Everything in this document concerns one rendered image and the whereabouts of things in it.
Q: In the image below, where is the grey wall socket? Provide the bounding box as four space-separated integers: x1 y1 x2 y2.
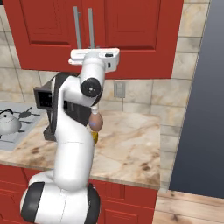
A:
113 80 127 99

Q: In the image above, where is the red drawer front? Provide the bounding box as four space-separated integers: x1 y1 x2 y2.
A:
88 178 158 209

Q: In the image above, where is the red base cupboard door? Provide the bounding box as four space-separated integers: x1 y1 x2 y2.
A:
0 164 40 224
98 200 157 224

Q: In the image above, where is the grey bar cupboard handle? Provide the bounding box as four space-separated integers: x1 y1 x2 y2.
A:
87 7 97 50
73 5 82 50

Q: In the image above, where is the red wall cupboard door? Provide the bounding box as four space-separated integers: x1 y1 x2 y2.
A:
2 0 84 73
81 0 185 81

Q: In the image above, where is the grey hob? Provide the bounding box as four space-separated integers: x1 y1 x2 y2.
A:
0 101 46 152

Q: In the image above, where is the yellow small item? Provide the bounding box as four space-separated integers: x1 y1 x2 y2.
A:
91 130 100 146

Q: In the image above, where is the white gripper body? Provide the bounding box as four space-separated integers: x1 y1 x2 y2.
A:
67 48 103 66

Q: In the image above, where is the black coffee machine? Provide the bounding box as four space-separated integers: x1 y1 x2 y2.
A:
32 72 95 143

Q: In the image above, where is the white kettle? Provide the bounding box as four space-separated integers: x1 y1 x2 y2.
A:
0 108 24 137

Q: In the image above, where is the brown round bottle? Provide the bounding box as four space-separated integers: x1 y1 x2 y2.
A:
87 106 105 133

